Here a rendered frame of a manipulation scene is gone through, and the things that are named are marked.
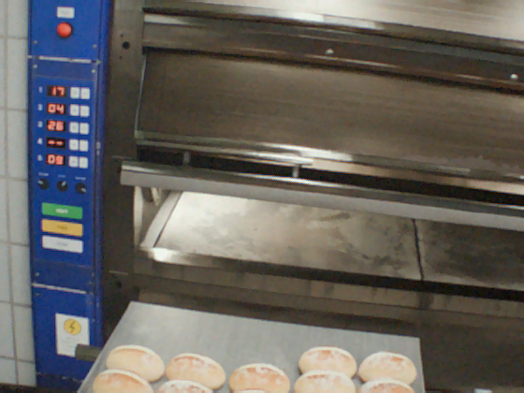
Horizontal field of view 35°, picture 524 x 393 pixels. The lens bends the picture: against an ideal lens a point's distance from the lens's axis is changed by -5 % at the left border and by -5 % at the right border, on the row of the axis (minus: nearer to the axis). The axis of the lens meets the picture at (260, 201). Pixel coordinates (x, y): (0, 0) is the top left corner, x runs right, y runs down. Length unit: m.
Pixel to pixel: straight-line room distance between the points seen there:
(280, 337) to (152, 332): 0.23
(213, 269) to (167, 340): 0.31
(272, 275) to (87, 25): 0.63
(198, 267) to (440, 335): 0.54
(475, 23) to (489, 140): 0.24
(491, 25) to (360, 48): 0.25
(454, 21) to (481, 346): 0.72
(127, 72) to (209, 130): 0.20
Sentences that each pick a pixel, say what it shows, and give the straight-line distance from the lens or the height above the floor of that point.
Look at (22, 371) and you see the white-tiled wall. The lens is 2.07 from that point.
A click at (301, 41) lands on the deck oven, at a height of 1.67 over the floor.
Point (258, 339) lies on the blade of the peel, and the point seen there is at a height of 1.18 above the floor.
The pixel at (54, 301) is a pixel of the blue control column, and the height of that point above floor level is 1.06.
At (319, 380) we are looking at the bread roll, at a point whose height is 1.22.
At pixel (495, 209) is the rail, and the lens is 1.59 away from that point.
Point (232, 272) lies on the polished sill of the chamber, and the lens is 1.80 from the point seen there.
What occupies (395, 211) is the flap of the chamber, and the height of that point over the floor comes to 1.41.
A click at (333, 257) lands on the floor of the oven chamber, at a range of 1.90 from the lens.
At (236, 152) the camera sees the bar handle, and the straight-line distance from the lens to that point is 1.60.
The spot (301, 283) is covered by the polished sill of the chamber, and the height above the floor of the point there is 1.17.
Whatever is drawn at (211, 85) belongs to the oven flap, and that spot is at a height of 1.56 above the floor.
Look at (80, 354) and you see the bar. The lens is 1.52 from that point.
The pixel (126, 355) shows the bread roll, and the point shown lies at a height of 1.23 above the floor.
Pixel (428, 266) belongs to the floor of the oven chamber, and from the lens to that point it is 1.92.
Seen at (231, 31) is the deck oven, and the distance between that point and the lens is 1.64.
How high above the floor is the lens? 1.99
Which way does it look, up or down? 22 degrees down
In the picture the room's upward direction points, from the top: 5 degrees clockwise
